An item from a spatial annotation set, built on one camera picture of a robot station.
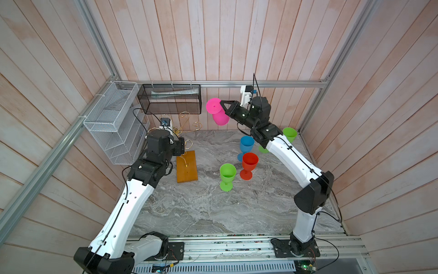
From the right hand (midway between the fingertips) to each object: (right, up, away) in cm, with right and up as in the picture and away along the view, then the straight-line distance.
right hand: (217, 102), depth 70 cm
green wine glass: (+6, -33, +17) cm, 37 cm away
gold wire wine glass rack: (-18, -32, +30) cm, 47 cm away
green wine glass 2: (+45, -10, +31) cm, 56 cm away
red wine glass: (+18, -26, +20) cm, 38 cm away
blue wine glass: (+16, -18, +22) cm, 33 cm away
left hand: (-19, -16, 0) cm, 25 cm away
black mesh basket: (-29, +12, +35) cm, 47 cm away
